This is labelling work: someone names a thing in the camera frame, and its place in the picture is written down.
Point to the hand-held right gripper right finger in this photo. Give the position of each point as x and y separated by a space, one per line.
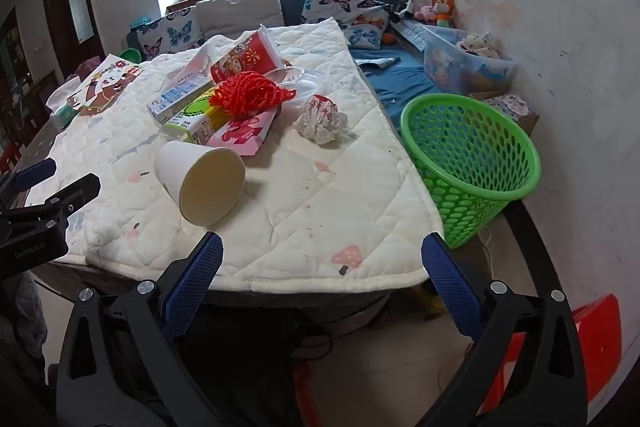
450 282

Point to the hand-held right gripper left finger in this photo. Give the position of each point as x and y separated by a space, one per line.
197 277

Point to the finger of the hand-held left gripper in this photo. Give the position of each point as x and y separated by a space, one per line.
75 198
35 172

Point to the white paper cup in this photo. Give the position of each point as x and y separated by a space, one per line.
210 187

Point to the green plastic basket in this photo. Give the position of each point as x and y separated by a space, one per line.
520 177

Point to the blue white milk carton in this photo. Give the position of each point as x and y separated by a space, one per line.
175 99

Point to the yellow label drink bottle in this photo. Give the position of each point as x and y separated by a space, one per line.
200 122

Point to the pink bottle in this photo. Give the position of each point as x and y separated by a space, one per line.
240 134

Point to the red mesh net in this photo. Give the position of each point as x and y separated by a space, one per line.
247 94

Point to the paper ball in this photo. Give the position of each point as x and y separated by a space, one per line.
320 119

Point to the clear plastic container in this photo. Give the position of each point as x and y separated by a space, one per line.
300 84

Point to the red printed paper cup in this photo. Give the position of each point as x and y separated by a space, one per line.
245 54

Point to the tissue pack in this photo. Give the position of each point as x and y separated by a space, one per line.
60 107

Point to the dark wooden cabinet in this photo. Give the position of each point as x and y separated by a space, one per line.
12 72

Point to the grey quilted mattress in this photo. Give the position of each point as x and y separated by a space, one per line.
300 302

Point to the cartoon bear book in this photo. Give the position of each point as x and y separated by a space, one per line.
105 84

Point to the brown wooden door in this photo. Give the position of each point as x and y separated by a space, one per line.
60 32

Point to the white quilted blanket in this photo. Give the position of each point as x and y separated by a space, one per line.
320 197

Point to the green plastic bowl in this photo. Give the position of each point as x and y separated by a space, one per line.
131 56

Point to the cardboard box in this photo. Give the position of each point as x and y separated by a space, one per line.
525 119

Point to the colourful sticker book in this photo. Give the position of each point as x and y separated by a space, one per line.
510 103

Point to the small butterfly pillow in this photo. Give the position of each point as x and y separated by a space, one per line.
172 34

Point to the blue bed mat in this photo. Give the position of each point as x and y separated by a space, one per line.
400 82

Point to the clear storage box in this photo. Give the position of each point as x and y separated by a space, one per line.
450 62

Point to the grey patterned folded cloth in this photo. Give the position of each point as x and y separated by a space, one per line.
380 63

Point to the patterned beige cloth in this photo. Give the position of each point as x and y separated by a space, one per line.
477 44

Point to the small orange ball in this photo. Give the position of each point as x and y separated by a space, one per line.
390 39

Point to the grey cushion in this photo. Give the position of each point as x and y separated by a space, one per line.
240 9

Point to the grey patterned pad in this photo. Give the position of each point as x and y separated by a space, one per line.
410 34

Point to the pink plush toy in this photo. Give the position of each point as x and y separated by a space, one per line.
426 13

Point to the orange fox plush toy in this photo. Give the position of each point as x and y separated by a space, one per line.
443 12

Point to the large butterfly pillow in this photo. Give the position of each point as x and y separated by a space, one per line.
345 4

